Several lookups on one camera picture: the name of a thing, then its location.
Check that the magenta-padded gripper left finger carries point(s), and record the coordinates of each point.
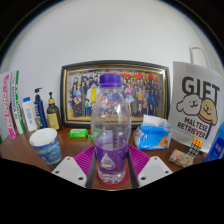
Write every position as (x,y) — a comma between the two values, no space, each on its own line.
(70,170)

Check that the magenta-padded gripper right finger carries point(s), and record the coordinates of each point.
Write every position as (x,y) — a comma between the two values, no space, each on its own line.
(155,170)

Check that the clear purple-capped water bottle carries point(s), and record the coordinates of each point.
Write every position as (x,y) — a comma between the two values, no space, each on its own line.
(110,133)

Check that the small patterned pouch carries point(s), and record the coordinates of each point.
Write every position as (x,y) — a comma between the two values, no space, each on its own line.
(180,158)

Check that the blue yellow patterned paper cup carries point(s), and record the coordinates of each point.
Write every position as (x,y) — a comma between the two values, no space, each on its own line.
(48,151)

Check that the blue tissue pack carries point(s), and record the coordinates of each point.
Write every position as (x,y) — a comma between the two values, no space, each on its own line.
(154,136)

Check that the colourful puzzle cube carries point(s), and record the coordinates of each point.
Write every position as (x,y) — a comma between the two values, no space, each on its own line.
(195,146)

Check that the dark blue pump bottle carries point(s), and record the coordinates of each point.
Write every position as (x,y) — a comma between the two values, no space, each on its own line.
(40,113)

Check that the blue detergent bottle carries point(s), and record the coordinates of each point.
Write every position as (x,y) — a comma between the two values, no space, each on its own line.
(217,146)

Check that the white blue-capped lotion bottle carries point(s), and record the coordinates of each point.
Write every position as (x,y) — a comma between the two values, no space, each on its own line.
(30,116)

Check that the framed group photo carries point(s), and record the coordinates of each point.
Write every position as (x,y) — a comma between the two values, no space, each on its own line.
(146,96)

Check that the white paper gift bag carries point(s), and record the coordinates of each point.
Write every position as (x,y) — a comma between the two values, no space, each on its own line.
(196,100)

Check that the long green white box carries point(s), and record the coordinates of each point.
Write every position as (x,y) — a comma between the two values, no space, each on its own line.
(17,103)

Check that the long pink white box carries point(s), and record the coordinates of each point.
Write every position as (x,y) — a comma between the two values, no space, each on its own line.
(8,110)

